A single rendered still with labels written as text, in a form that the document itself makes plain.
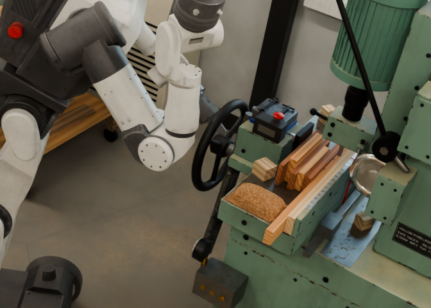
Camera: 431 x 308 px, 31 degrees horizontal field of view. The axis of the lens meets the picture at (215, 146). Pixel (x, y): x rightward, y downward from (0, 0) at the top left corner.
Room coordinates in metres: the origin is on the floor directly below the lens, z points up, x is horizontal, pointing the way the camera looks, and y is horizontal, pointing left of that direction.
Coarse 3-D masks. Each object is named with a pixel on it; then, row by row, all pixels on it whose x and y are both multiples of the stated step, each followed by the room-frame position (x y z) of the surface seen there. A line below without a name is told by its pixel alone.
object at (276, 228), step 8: (344, 152) 1.76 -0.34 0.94; (320, 176) 1.62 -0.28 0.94; (312, 184) 1.58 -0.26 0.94; (304, 192) 1.54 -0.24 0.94; (296, 200) 1.50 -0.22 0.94; (288, 208) 1.47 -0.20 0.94; (280, 216) 1.43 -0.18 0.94; (272, 224) 1.40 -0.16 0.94; (280, 224) 1.40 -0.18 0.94; (272, 232) 1.37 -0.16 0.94; (280, 232) 1.41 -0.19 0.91; (264, 240) 1.37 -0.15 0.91; (272, 240) 1.37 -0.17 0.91
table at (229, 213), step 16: (320, 128) 1.92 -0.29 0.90; (240, 160) 1.72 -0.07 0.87; (256, 176) 1.62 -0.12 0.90; (288, 192) 1.58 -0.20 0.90; (336, 192) 1.63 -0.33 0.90; (224, 208) 1.49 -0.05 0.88; (240, 208) 1.48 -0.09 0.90; (240, 224) 1.47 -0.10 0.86; (256, 224) 1.46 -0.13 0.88; (288, 240) 1.42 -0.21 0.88; (304, 240) 1.48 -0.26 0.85
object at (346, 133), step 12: (336, 108) 1.75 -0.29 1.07; (336, 120) 1.70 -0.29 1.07; (348, 120) 1.70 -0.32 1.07; (360, 120) 1.72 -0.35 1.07; (372, 120) 1.73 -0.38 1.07; (324, 132) 1.71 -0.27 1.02; (336, 132) 1.70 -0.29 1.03; (348, 132) 1.68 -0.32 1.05; (360, 132) 1.67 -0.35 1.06; (372, 132) 1.67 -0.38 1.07; (348, 144) 1.68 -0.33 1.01
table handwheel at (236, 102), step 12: (228, 108) 1.84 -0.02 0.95; (240, 108) 1.92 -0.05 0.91; (216, 120) 1.80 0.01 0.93; (240, 120) 1.94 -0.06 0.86; (204, 132) 1.78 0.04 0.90; (228, 132) 1.90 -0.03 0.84; (204, 144) 1.75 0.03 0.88; (216, 144) 1.82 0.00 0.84; (228, 144) 1.85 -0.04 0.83; (204, 156) 1.75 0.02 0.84; (216, 156) 1.86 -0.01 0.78; (228, 156) 1.95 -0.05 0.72; (192, 168) 1.74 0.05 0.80; (216, 168) 1.85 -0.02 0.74; (192, 180) 1.75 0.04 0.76; (216, 180) 1.86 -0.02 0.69
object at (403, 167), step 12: (336, 0) 1.62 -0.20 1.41; (348, 24) 1.60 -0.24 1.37; (348, 36) 1.60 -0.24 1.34; (360, 60) 1.58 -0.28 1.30; (360, 72) 1.58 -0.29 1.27; (372, 96) 1.56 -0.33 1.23; (372, 108) 1.56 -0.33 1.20; (384, 132) 1.54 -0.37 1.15; (384, 144) 1.51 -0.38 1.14; (396, 144) 1.51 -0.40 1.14; (384, 156) 1.51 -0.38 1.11; (396, 156) 1.51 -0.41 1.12; (408, 168) 1.51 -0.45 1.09
